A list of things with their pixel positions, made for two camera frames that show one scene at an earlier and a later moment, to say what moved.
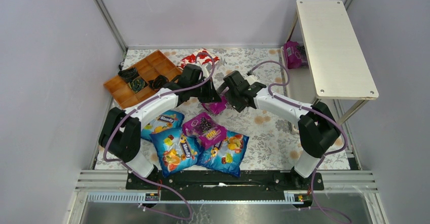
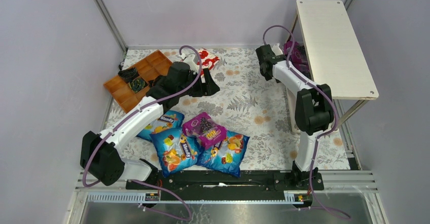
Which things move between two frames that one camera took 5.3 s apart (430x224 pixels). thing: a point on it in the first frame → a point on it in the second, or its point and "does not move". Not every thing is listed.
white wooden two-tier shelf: x=338 y=74 does not move
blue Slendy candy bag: x=226 y=154 does not move
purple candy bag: x=216 y=107 → x=298 y=58
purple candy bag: x=209 y=132 does not move
